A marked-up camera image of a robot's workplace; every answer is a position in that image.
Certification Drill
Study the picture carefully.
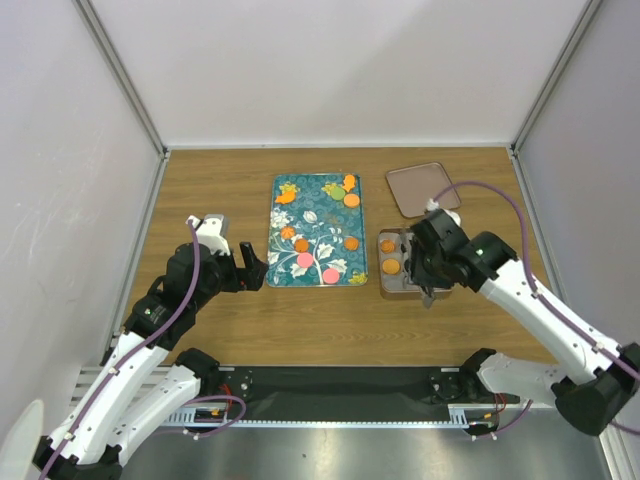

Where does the orange fish cookie right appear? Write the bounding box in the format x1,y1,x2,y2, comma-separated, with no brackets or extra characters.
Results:
342,174,357,193

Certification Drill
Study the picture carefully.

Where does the pink sandwich cookie left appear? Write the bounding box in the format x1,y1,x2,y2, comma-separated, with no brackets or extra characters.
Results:
296,252,314,268

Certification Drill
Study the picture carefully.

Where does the orange fish cookie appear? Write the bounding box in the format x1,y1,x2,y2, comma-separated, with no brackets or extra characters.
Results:
274,190,297,205
342,174,357,193

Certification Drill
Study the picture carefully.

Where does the brown chocolate chip cookie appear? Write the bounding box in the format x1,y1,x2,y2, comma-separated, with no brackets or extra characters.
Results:
294,238,309,253

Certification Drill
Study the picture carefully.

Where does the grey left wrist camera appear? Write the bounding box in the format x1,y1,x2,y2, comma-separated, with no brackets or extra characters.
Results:
203,214,229,238

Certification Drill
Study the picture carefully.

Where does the brown tin lid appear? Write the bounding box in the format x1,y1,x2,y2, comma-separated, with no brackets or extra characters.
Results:
385,162,452,219

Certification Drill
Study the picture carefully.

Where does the pink sandwich cookie right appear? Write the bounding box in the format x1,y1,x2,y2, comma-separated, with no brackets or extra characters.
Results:
322,268,340,285

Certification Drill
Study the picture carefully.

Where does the pink sandwich cookie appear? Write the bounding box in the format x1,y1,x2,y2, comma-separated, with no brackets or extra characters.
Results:
296,252,314,268
322,268,340,285

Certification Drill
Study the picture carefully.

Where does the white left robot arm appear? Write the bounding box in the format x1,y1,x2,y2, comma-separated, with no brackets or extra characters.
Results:
33,214,267,479

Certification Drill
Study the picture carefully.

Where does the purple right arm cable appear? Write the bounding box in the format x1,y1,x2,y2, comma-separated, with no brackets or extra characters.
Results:
424,180,640,441

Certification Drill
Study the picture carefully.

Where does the tan dotted cookie top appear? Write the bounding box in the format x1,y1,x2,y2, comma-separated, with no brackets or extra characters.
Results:
343,193,361,208

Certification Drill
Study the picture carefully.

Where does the orange flower cookie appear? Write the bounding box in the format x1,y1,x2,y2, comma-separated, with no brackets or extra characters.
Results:
280,226,296,240

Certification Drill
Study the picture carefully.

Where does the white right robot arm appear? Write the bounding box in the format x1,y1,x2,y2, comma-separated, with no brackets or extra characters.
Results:
408,208,639,436

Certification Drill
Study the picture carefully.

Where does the brown cookie tin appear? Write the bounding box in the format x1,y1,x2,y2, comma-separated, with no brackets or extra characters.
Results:
376,228,452,301

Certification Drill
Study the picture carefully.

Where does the orange dotted round cookie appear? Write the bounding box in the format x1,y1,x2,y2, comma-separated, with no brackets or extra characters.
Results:
382,258,402,275

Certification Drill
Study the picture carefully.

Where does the green sandwich cookie top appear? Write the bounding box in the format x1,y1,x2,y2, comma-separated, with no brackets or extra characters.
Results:
330,187,346,201

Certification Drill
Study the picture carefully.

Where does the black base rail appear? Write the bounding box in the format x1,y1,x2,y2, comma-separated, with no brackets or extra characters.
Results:
195,366,519,428

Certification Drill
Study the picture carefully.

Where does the orange fish cookie left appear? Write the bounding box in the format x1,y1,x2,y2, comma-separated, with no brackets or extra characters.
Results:
274,190,297,205

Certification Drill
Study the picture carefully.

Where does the tan swirl cookie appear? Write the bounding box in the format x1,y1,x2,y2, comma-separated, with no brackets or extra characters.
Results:
344,237,359,251

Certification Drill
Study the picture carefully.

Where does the teal floral tray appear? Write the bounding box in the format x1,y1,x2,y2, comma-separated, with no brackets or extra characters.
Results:
266,172,368,288

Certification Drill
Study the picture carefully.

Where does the orange swirl cookie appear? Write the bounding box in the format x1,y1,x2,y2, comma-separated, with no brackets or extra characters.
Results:
379,239,396,255

